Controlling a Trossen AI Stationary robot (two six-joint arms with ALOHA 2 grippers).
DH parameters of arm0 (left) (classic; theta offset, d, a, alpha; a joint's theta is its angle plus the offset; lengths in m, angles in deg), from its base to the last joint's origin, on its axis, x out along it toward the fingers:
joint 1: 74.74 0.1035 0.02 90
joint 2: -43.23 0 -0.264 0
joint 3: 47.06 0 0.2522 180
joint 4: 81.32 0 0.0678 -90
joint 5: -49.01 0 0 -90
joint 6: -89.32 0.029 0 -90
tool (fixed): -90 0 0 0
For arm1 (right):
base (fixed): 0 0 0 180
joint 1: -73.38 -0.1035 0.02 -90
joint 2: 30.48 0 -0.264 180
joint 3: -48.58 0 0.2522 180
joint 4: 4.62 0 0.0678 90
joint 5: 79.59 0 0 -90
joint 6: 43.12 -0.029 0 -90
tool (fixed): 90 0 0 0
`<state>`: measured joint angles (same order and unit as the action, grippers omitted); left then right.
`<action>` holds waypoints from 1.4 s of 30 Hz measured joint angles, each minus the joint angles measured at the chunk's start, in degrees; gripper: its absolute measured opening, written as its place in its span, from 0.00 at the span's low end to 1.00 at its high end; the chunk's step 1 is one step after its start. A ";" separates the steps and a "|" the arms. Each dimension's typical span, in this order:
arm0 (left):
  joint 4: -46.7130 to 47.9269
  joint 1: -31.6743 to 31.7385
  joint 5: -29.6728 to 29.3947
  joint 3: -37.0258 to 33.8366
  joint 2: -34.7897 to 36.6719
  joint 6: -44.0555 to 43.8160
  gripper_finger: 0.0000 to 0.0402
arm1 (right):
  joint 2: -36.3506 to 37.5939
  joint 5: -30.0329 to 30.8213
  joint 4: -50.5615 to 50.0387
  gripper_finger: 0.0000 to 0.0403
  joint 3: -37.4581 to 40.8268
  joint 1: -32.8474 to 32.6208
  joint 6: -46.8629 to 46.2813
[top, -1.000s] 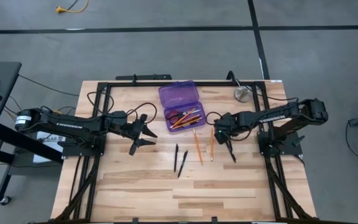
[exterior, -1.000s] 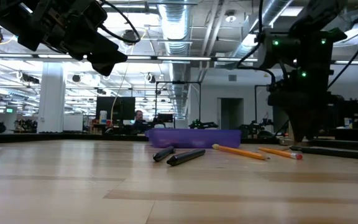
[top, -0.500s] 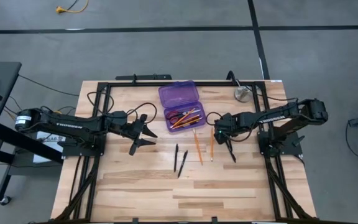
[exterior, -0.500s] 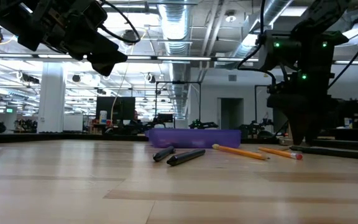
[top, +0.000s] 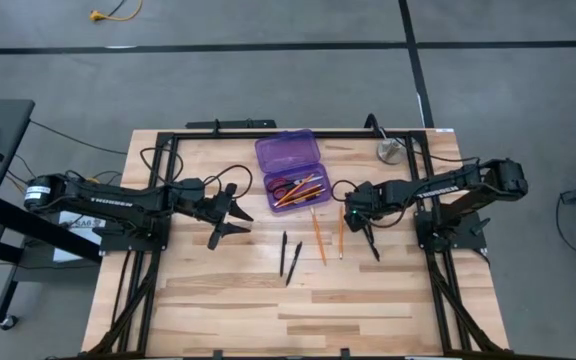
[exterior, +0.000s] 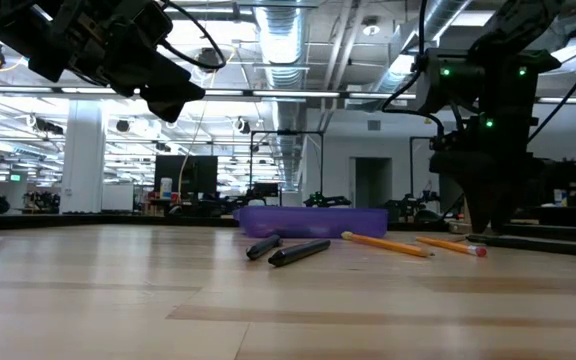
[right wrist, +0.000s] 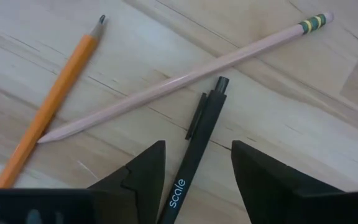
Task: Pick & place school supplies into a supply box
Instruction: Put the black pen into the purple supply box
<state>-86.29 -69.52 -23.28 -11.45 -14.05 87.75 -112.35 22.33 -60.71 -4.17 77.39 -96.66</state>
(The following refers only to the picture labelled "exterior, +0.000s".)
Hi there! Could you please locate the orange pencil red eraser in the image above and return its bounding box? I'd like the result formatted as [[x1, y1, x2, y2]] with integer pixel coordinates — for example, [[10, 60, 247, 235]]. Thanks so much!
[[416, 236, 489, 259]]

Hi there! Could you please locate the black background rig frame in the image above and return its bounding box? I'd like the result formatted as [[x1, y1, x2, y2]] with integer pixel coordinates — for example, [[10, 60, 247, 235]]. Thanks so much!
[[249, 129, 325, 207], [409, 135, 442, 201]]

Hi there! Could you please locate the long ceiling light bar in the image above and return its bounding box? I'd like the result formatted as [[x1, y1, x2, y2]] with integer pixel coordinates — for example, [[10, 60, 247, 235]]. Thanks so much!
[[0, 84, 576, 105]]

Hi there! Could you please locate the silver ceiling duct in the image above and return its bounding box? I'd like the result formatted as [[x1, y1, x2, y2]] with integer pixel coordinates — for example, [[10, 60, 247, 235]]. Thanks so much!
[[373, 0, 473, 94], [255, 0, 310, 91]]

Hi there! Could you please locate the short black marker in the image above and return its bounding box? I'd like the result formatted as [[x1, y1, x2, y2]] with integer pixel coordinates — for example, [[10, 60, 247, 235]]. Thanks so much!
[[245, 234, 284, 261]]

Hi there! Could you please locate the white pillar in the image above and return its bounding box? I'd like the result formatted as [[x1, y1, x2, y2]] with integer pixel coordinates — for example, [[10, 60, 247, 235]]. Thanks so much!
[[59, 99, 107, 215]]

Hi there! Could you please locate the black left wrist camera cable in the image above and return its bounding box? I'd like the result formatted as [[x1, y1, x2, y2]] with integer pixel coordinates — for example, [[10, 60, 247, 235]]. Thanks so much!
[[160, 0, 228, 71]]

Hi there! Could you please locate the black monitor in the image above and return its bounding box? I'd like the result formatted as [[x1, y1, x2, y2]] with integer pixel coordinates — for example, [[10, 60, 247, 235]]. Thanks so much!
[[154, 155, 219, 204]]

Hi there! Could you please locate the black table rig frame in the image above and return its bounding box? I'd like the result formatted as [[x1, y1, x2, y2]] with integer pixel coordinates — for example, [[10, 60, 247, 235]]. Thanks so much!
[[0, 212, 576, 260]]

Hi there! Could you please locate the purple plastic supply box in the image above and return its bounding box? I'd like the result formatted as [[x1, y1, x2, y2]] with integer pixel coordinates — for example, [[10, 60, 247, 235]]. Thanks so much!
[[232, 207, 389, 239]]

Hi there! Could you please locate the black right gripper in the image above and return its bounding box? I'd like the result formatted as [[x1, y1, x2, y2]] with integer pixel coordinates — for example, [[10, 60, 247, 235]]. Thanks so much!
[[428, 98, 545, 235]]

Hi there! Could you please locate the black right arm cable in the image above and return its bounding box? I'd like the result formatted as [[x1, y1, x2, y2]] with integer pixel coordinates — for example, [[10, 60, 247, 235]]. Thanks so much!
[[527, 0, 576, 144]]

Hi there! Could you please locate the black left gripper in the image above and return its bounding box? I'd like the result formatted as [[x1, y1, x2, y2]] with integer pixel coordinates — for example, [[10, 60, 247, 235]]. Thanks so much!
[[62, 0, 207, 124]]

